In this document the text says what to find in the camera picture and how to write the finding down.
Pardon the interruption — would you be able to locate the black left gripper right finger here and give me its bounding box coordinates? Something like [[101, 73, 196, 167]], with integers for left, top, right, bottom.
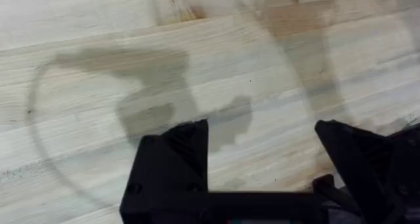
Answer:
[[314, 119, 420, 224]]

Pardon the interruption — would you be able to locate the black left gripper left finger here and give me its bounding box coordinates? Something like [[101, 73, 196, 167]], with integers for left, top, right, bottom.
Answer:
[[119, 118, 209, 224]]

